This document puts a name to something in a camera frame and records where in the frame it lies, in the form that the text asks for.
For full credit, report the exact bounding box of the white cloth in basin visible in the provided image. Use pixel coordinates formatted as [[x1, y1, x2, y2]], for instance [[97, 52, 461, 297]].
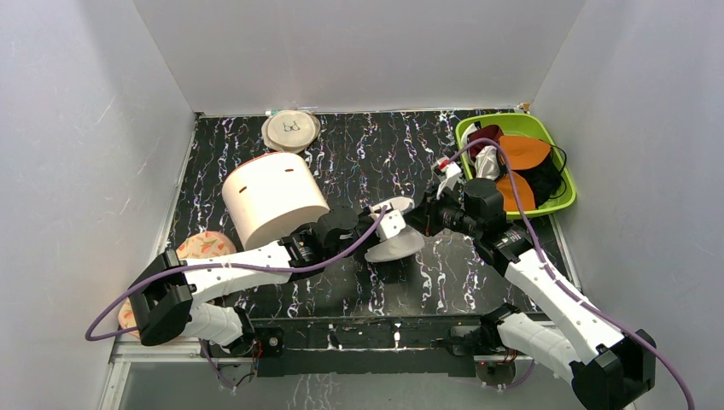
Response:
[[474, 146, 503, 181]]

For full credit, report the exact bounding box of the large beige cylindrical laundry bag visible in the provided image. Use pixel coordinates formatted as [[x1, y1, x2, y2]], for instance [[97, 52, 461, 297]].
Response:
[[222, 152, 330, 250]]

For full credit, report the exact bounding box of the small beige round bra bag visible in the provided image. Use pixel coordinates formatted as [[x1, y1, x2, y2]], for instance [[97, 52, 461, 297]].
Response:
[[261, 110, 321, 154]]

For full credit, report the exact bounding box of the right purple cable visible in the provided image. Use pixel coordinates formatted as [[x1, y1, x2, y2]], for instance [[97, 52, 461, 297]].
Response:
[[447, 138, 696, 410]]

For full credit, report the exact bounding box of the pink floral flat laundry bag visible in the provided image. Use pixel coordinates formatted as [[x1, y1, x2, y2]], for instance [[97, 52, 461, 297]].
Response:
[[118, 231, 237, 339]]

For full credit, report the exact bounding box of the orange black bra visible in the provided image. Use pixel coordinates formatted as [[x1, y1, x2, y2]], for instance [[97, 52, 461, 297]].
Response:
[[495, 135, 559, 212]]

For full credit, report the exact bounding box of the dark red bra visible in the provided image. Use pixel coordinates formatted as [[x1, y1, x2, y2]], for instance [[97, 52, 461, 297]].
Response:
[[468, 125, 504, 158]]

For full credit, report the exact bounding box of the white mesh laundry bag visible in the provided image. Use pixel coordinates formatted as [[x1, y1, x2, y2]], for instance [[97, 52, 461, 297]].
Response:
[[365, 196, 425, 263]]

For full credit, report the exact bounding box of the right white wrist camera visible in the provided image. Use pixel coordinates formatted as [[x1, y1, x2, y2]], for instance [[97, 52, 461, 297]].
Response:
[[432, 156, 463, 200]]

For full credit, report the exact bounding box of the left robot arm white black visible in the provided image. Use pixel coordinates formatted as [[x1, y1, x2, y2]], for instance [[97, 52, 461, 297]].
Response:
[[126, 205, 391, 355]]

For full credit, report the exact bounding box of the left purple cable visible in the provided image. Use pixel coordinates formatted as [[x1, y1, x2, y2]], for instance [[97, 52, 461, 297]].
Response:
[[85, 204, 390, 391]]

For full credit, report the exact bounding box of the purple cable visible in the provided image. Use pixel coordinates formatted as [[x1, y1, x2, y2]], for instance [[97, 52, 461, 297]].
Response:
[[85, 204, 390, 391], [447, 138, 696, 410]]

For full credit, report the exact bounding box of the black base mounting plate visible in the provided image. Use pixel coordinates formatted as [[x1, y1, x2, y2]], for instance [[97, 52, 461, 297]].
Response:
[[205, 314, 532, 384]]

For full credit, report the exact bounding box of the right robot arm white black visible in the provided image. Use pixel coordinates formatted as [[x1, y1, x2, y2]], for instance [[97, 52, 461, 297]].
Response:
[[404, 179, 656, 409]]

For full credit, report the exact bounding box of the green plastic basin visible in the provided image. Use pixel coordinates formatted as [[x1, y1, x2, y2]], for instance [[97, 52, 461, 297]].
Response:
[[455, 113, 576, 218]]

